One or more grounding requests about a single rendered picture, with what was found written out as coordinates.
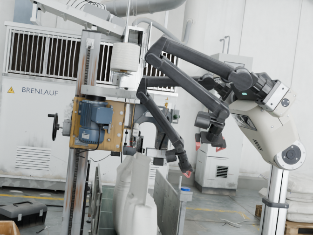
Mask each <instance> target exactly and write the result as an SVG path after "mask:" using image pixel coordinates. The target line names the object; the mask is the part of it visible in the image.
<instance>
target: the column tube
mask: <svg viewBox="0 0 313 235"><path fill-rule="evenodd" d="M101 35H102V34H101V33H94V32H88V31H82V36H81V45H80V54H79V63H78V72H77V81H76V90H75V97H83V95H85V94H81V86H82V85H84V79H85V70H86V61H87V52H88V49H87V48H85V46H86V38H89V39H94V48H93V49H91V51H90V59H89V69H88V79H87V80H88V81H87V85H90V86H96V78H97V69H98V61H99V52H100V43H101ZM76 153H77V148H73V147H70V148H69V156H68V168H67V177H66V186H65V195H64V203H63V212H62V221H61V234H60V235H68V229H69V219H70V210H71V200H73V199H72V192H73V182H74V174H75V165H77V164H75V162H76V155H75V154H76ZM79 155H80V156H83V157H85V158H82V157H79V163H78V172H77V181H76V189H75V199H74V200H75V201H74V206H73V207H74V210H73V219H72V228H71V235H80V228H81V219H82V207H83V198H84V189H85V180H86V172H87V163H88V151H86V152H82V153H80V154H79ZM77 160H78V159H77ZM73 193H74V192H73ZM73 197H74V196H73Z"/></svg>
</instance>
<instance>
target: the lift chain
mask: <svg viewBox="0 0 313 235"><path fill-rule="evenodd" d="M90 48H91V47H88V51H91V49H90ZM88 56H89V57H88ZM89 59H90V52H87V61H88V62H87V61H86V70H85V79H86V80H85V79H84V81H86V82H84V85H85V84H86V85H87V81H88V80H87V79H88V69H89ZM87 66H88V67H87ZM86 71H87V72H86ZM86 74H87V75H86ZM86 76H87V77H86ZM78 149H79V150H78ZM77 152H80V148H77ZM77 157H78V158H77ZM77 159H78V160H77ZM77 162H78V163H79V156H76V162H75V164H77V165H75V174H76V175H75V174H74V182H73V192H74V193H73V192H72V199H73V200H71V210H70V219H69V221H71V222H69V229H68V235H71V228H72V219H73V212H71V211H73V210H74V207H73V206H74V201H75V200H74V199H75V189H76V181H77V172H78V163H77ZM76 167H77V168H76ZM76 169H77V170H76ZM75 177H76V178H75ZM75 179H76V180H75ZM74 184H75V185H74ZM73 194H74V195H73ZM73 196H74V197H73ZM72 204H73V205H72ZM71 216H72V217H71ZM70 223H71V224H70ZM69 231H70V232H69ZM69 233H70V234H69Z"/></svg>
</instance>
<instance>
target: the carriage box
mask: <svg viewBox="0 0 313 235"><path fill-rule="evenodd" d="M83 99H84V100H87V99H86V98H83V97H74V98H73V99H72V101H73V103H74V104H73V113H72V122H71V131H70V140H69V147H73V148H83V149H95V148H96V147H97V145H95V144H88V146H87V145H75V137H76V138H78V136H79V127H82V126H81V125H80V117H81V116H80V115H78V109H79V102H80V101H82V100H83ZM105 102H108V105H106V107H107V108H109V106H110V105H112V106H113V109H114V113H113V121H112V125H113V127H112V129H111V130H110V134H108V133H107V129H104V130H105V135H104V141H103V142H102V143H101V144H99V146H98V148H97V150H103V151H114V152H122V141H123V133H124V124H125V116H126V108H127V103H126V102H123V101H115V100H107V99H106V101H105Z"/></svg>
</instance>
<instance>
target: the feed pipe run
mask: <svg viewBox="0 0 313 235"><path fill-rule="evenodd" d="M149 1H151V2H150V3H151V4H150V5H151V6H150V7H151V8H152V9H153V10H152V11H153V12H154V13H156V12H163V11H166V12H165V20H164V27H165V28H167V23H168V15H169V11H170V10H172V9H176V8H178V7H179V6H181V5H183V4H184V3H185V2H186V1H187V0H149Z"/></svg>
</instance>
